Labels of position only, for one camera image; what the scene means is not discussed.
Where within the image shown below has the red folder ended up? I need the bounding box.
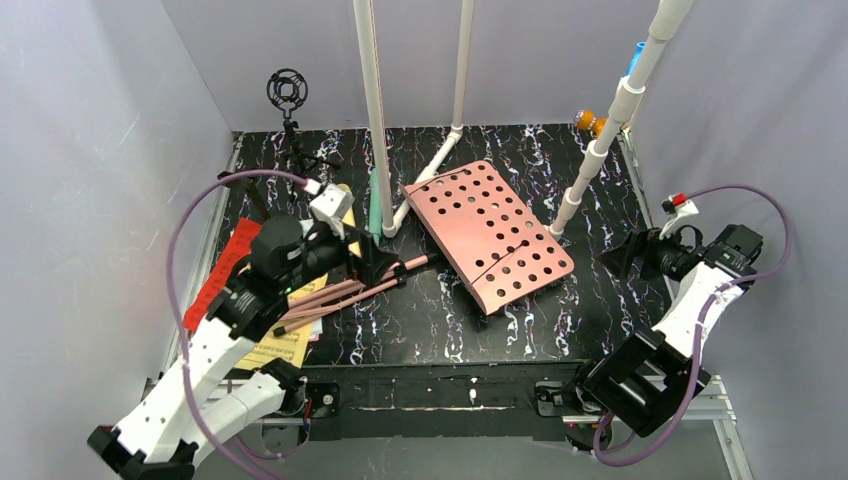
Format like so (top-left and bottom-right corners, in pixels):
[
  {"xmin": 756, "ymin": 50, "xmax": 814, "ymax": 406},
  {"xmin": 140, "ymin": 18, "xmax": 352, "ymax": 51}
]
[{"xmin": 183, "ymin": 218, "xmax": 261, "ymax": 333}]

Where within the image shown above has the yellow sheet music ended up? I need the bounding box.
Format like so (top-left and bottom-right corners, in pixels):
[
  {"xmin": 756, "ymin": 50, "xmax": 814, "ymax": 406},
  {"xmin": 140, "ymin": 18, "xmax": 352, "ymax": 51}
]
[{"xmin": 235, "ymin": 274, "xmax": 329, "ymax": 372}]

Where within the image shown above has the pink music stand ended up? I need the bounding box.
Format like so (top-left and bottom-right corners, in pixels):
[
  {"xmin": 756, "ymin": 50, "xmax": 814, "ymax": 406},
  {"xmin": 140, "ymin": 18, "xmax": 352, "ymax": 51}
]
[{"xmin": 272, "ymin": 158, "xmax": 576, "ymax": 338}]

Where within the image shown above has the black tripod shock mount stand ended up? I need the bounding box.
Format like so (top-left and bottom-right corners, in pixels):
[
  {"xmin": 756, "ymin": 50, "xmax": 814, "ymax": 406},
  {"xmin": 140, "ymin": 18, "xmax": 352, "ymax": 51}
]
[{"xmin": 266, "ymin": 68, "xmax": 341, "ymax": 174}]

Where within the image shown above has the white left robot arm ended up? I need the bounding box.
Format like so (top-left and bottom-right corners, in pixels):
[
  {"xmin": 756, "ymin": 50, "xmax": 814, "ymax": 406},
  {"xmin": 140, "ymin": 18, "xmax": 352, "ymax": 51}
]
[{"xmin": 87, "ymin": 216, "xmax": 403, "ymax": 479}]

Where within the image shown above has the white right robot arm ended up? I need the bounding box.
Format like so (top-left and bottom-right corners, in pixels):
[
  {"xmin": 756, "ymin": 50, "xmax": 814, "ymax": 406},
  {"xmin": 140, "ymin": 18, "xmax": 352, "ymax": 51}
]
[{"xmin": 575, "ymin": 224, "xmax": 763, "ymax": 437}]

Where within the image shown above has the orange microphone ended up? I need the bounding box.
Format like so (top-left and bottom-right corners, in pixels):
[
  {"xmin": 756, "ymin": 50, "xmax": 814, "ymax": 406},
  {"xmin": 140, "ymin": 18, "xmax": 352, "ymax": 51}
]
[{"xmin": 574, "ymin": 109, "xmax": 607, "ymax": 138}]

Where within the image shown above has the blue tube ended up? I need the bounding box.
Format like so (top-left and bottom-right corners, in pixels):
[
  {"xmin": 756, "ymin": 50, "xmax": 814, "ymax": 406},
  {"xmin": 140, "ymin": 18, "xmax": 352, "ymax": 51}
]
[{"xmin": 626, "ymin": 41, "xmax": 646, "ymax": 76}]

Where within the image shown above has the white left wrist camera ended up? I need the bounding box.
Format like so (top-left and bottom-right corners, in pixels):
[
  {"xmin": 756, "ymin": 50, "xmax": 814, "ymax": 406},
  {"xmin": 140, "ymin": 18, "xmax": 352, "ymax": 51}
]
[{"xmin": 304, "ymin": 179, "xmax": 354, "ymax": 236}]

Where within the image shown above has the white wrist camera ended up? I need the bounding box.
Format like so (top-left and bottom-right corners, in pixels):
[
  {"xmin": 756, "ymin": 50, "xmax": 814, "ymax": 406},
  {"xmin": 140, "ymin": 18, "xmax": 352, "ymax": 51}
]
[
  {"xmin": 660, "ymin": 193, "xmax": 699, "ymax": 239},
  {"xmin": 304, "ymin": 179, "xmax": 354, "ymax": 236}
]

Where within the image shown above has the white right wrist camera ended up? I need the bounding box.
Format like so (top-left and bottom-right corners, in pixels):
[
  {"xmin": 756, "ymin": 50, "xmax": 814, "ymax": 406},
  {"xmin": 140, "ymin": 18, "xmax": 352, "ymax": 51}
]
[{"xmin": 660, "ymin": 193, "xmax": 699, "ymax": 239}]

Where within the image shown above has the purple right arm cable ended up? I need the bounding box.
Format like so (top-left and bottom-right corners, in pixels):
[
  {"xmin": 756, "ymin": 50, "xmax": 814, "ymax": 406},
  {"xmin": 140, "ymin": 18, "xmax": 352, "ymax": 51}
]
[{"xmin": 592, "ymin": 184, "xmax": 795, "ymax": 468}]

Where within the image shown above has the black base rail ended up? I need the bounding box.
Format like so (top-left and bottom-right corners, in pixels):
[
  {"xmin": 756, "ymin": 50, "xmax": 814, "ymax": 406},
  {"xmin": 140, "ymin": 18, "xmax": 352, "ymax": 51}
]
[{"xmin": 305, "ymin": 361, "xmax": 598, "ymax": 441}]

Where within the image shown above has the white PVC pipe frame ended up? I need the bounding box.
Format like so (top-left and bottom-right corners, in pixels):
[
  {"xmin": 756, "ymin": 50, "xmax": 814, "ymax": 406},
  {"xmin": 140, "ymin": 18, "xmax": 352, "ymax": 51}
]
[{"xmin": 349, "ymin": 0, "xmax": 696, "ymax": 240}]

